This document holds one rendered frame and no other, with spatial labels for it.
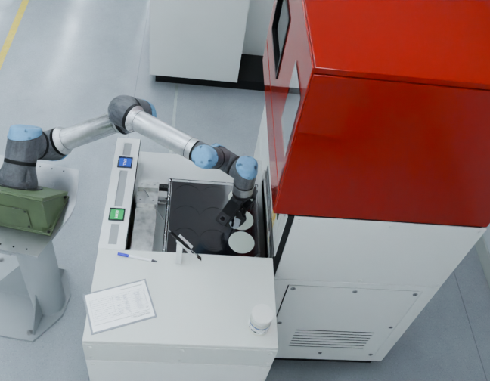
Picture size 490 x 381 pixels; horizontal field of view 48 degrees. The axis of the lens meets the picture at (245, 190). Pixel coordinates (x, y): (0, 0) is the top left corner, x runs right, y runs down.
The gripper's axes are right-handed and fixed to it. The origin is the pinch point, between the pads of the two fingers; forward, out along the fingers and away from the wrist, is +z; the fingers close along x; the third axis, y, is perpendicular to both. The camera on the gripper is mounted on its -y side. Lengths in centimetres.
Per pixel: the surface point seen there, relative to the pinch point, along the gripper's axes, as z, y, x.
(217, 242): 1.4, -8.6, 0.6
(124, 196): -4.8, -19.2, 37.9
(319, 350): 72, 17, -50
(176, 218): 1.3, -10.1, 19.5
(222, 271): -5.1, -20.9, -10.5
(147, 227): 3.2, -19.6, 25.7
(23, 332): 90, -59, 70
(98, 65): 91, 111, 192
